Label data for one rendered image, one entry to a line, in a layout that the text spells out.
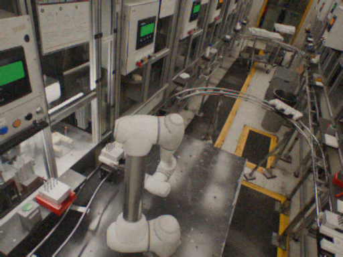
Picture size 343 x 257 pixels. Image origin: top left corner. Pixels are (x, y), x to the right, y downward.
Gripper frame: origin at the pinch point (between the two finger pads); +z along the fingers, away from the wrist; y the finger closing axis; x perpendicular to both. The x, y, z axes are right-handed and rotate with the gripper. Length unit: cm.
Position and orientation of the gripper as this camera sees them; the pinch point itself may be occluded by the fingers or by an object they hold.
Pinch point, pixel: (114, 166)
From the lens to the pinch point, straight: 171.4
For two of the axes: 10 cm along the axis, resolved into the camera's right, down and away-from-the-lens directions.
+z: -9.0, -3.6, 2.4
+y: 1.6, -7.9, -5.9
